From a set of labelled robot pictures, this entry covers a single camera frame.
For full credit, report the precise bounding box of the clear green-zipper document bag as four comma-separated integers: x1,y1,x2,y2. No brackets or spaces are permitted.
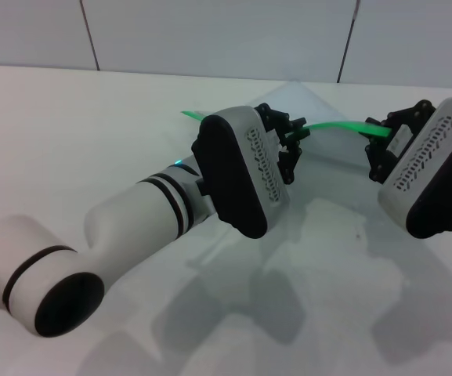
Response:
181,79,393,204

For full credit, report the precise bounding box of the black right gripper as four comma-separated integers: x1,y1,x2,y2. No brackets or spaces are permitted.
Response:
364,99,437,183

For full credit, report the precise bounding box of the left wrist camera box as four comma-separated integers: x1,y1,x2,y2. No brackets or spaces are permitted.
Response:
190,105,291,240

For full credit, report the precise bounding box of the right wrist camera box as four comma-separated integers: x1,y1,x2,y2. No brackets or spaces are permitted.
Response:
378,96,452,240

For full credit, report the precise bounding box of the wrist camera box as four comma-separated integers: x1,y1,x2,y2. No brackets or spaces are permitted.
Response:
378,96,452,240
190,105,291,240

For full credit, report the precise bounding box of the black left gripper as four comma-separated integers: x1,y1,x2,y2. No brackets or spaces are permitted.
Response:
254,102,312,186

